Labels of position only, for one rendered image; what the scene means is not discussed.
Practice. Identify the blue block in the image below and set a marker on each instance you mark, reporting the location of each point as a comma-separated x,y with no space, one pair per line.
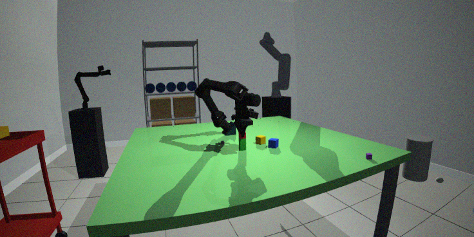
273,143

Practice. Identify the yellow block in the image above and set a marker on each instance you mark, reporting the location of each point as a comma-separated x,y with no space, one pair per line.
260,139

